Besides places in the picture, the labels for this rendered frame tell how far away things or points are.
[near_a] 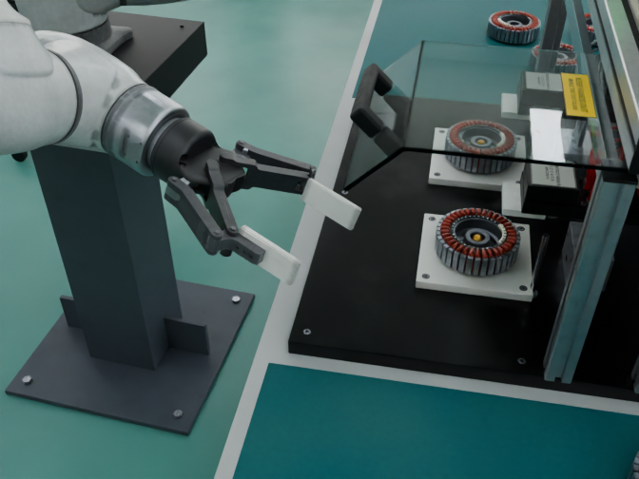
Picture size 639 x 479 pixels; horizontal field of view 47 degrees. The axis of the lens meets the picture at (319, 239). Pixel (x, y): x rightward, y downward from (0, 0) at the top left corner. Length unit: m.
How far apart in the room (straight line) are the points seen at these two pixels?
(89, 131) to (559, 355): 0.57
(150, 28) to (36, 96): 0.84
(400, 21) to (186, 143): 1.05
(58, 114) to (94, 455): 1.15
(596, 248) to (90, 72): 0.55
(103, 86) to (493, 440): 0.57
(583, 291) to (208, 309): 1.37
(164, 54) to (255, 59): 1.89
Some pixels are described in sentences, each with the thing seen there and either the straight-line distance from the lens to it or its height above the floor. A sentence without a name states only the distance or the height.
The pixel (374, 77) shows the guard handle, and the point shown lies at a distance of 0.83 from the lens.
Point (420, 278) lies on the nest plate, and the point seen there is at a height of 0.78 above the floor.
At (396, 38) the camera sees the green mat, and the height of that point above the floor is 0.75.
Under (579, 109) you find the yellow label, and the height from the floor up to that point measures 1.07.
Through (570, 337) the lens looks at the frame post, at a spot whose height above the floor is 0.84.
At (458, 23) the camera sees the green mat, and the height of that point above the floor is 0.75.
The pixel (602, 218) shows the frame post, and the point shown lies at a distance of 0.75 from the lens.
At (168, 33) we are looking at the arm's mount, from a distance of 1.55.
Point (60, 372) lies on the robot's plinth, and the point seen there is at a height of 0.02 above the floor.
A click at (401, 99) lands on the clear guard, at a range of 0.81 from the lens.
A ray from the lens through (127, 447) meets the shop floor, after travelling 1.81.
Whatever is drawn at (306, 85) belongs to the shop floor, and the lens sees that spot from 3.11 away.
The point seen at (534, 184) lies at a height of 0.92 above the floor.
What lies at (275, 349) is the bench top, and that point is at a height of 0.75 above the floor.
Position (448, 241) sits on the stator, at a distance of 0.99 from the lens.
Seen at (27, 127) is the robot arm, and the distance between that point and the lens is 0.76.
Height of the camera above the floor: 1.44
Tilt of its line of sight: 39 degrees down
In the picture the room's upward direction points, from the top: straight up
